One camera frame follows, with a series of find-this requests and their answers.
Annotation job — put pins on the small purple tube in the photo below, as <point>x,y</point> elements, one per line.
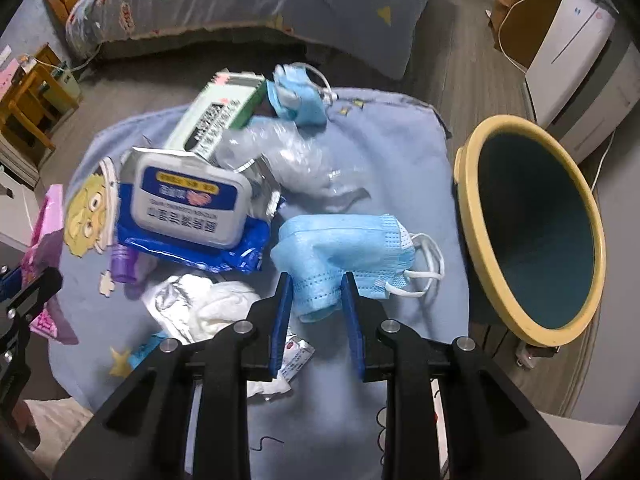
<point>124,265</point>

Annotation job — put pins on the white fluffy rug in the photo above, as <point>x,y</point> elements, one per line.
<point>55,420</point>

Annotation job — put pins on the light blue small wrapper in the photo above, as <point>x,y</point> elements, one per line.
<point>142,352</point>

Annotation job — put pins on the white wall socket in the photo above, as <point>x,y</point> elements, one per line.
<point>5,55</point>

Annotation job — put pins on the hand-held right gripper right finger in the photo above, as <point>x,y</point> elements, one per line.
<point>352,320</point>

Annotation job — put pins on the printed blue blanket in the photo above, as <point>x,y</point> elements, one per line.
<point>390,160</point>

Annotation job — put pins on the yellow rimmed trash bin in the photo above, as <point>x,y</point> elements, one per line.
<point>540,235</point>

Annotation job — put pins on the pink tissue packet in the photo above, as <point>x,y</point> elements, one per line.
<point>47,245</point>

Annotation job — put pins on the blue wet wipes pack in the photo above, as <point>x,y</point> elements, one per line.
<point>185,200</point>

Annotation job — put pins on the green white carton box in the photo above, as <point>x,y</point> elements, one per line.
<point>210,115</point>

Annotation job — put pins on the green white small box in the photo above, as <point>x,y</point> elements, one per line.
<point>65,85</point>

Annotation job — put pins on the bed with blue duvet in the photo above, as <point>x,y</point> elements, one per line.
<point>300,0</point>

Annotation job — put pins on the crumpled silver wrapper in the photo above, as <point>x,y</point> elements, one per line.
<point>167,305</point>

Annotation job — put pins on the clear plastic bag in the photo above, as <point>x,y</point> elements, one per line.
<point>295,155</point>

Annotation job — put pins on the white air purifier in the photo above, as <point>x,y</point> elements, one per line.
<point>570,40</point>

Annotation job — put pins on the wooden nightstand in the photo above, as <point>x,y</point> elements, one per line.
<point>30,100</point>

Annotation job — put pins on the blue face mask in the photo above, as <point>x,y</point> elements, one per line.
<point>300,95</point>
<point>340,245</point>

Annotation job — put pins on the small red white wrapper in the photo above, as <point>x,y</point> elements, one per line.
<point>297,357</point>

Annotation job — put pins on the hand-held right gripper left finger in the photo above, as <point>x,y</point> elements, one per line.
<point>280,320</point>

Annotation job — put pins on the pink box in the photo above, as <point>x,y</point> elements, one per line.
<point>10,75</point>

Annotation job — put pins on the white tissue scrap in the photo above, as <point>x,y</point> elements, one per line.
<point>267,389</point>

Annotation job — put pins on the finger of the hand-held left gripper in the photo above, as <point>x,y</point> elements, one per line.
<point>40,285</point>
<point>10,285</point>

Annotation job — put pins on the wooden cabinet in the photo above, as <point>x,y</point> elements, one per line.
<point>525,20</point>

